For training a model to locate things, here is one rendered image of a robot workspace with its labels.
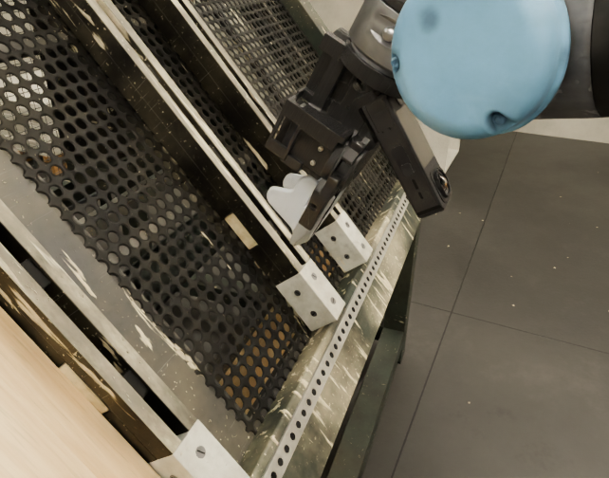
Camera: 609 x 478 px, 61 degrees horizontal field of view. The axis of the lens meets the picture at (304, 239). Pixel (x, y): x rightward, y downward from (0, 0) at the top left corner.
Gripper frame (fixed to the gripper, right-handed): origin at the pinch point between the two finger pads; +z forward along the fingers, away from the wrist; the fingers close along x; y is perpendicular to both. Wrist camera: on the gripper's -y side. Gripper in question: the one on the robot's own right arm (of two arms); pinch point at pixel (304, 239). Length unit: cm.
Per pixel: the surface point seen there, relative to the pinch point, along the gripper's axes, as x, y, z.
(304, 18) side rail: -124, 55, 22
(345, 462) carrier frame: -58, -41, 107
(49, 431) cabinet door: 18.0, 11.4, 31.6
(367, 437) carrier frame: -69, -43, 105
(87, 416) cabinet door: 13.6, 9.7, 32.5
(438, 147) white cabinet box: -348, -6, 120
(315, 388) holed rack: -18.6, -13.5, 40.4
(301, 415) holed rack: -11.8, -13.8, 40.1
